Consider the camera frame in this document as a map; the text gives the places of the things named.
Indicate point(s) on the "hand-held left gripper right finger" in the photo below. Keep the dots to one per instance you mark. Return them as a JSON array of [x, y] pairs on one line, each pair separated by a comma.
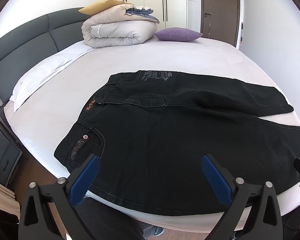
[[215, 177]]

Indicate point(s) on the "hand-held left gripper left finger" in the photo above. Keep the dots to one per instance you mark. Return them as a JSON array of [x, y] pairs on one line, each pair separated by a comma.
[[86, 177]]

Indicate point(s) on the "black denim pants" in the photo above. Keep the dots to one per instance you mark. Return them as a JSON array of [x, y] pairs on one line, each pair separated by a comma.
[[152, 142]]

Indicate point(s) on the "dark mesh cloth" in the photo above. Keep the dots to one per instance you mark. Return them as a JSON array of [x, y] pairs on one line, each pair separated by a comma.
[[110, 220]]

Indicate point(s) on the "dark grey nightstand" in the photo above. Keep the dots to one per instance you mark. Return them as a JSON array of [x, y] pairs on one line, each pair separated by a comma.
[[3, 152]]

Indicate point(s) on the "beige curtain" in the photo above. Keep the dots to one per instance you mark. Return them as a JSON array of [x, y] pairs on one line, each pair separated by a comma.
[[1, 195]]

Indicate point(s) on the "flat white pillow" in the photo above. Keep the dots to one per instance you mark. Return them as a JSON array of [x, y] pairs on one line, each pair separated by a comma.
[[45, 72]]

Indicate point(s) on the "bed with white sheet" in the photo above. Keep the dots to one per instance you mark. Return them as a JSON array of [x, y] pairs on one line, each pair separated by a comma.
[[190, 55]]

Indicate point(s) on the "grey padded headboard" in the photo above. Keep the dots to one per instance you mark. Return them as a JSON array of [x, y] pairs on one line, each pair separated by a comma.
[[22, 55]]

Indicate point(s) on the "folded beige duvet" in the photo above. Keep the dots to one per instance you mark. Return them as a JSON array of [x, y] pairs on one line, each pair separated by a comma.
[[115, 32]]

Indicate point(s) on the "purple pillow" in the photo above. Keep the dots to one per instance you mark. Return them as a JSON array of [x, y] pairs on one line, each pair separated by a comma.
[[177, 34]]

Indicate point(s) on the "brown door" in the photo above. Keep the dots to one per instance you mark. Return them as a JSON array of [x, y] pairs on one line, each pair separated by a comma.
[[222, 10]]

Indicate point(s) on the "yellow pillow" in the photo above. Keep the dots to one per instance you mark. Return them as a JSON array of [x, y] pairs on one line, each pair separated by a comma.
[[100, 6]]

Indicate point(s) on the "folded blue-grey blanket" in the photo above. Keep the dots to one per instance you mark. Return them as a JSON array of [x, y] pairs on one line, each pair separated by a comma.
[[146, 15]]

